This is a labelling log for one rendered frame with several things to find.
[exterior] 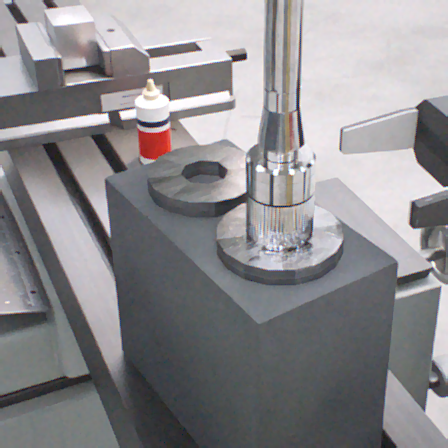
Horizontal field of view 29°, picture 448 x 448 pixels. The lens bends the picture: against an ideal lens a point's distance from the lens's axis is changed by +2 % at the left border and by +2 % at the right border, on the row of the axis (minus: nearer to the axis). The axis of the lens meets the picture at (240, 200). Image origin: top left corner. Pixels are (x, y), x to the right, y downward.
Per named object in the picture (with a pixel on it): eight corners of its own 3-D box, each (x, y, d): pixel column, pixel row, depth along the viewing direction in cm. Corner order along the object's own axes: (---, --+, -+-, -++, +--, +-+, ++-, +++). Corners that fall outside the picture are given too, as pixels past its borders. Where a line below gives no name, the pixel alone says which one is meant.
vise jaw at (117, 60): (125, 38, 125) (122, 10, 122) (151, 72, 115) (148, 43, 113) (83, 43, 123) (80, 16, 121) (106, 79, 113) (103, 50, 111)
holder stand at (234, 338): (230, 302, 85) (227, 122, 75) (383, 450, 70) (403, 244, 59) (120, 350, 80) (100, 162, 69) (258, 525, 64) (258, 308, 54)
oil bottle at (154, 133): (165, 149, 112) (160, 70, 106) (176, 163, 108) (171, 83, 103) (135, 156, 110) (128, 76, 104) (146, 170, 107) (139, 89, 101)
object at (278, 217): (294, 258, 58) (296, 192, 55) (233, 239, 60) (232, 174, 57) (323, 224, 61) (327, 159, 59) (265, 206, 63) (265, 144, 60)
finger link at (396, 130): (342, 161, 66) (416, 147, 67) (344, 124, 64) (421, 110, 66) (333, 152, 67) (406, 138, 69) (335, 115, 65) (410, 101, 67)
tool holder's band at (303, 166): (296, 192, 55) (297, 178, 55) (232, 174, 57) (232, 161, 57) (327, 159, 59) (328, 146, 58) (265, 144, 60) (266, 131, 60)
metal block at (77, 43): (88, 47, 120) (83, 4, 117) (99, 64, 115) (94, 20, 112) (50, 53, 118) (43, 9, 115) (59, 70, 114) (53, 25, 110)
